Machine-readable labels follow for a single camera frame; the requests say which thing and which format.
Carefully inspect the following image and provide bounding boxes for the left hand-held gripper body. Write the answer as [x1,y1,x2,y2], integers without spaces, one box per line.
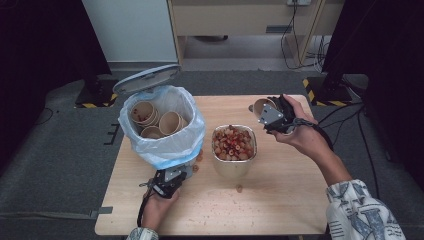
[151,164,189,200]

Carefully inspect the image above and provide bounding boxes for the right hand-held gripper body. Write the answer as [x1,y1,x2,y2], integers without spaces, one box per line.
[257,95,298,135]

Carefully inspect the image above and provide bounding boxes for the brown paper cup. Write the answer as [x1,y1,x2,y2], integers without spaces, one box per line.
[253,97,279,118]
[139,125,166,140]
[129,100,160,128]
[158,110,188,136]

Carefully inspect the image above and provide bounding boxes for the white and blue plastic bag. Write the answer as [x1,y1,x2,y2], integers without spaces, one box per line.
[118,84,207,171]

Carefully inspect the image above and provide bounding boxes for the pile of dried fruit slices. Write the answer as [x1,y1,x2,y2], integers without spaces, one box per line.
[213,125,255,162]

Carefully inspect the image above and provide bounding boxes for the steel container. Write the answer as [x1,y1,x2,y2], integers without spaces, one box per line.
[211,124,258,179]

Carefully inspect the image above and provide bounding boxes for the grey pedal trash bin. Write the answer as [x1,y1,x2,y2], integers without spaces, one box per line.
[112,63,201,179]

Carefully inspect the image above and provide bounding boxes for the person's left hand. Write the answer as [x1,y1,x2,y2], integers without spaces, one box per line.
[141,188,181,232]

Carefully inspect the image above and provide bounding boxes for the person's right hand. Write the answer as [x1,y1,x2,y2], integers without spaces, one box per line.
[270,94,335,158]

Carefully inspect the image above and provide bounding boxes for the striped stand base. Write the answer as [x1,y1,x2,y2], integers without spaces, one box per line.
[302,75,354,108]
[74,78,120,109]

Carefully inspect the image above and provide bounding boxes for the grey tape strip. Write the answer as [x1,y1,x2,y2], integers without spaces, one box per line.
[89,206,114,220]

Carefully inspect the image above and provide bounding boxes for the black tape marks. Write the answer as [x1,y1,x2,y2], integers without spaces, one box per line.
[103,123,121,146]

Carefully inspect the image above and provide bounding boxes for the wooden desk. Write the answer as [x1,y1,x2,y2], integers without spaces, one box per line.
[166,0,346,67]

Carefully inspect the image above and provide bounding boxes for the black curtain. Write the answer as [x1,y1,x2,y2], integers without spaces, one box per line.
[0,0,113,169]
[321,0,424,183]

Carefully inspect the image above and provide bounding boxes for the white panel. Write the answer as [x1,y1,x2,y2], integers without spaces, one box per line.
[81,0,179,64]

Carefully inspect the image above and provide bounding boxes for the left hand-held gripper cable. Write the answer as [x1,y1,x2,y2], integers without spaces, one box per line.
[136,179,158,228]

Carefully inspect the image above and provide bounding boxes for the hand-held gripper cable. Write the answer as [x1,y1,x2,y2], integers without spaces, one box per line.
[136,179,158,228]
[286,118,335,152]

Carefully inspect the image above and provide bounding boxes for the right hand-held gripper cable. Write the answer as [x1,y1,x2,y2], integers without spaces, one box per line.
[286,118,335,152]

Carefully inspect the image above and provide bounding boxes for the black hanging cable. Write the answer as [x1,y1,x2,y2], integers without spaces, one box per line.
[279,0,323,72]

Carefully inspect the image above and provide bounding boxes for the black floor cable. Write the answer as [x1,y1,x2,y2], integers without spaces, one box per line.
[316,101,382,198]

